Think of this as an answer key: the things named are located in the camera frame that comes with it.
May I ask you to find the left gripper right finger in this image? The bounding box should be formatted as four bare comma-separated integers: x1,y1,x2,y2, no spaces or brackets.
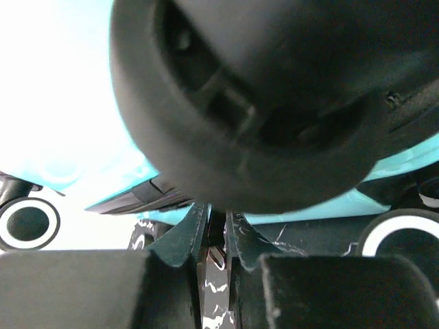
226,212,438,328

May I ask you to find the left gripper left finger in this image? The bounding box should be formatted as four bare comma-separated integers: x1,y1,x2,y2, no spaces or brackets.
1,204,209,328

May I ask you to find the pink and teal kids suitcase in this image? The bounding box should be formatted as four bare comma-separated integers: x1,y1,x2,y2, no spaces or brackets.
1,1,438,252

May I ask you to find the silver zipper pull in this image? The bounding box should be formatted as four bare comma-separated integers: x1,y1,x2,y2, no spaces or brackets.
208,209,226,271

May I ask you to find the black marble pattern mat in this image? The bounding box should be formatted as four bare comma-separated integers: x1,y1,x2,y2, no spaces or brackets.
128,192,381,328

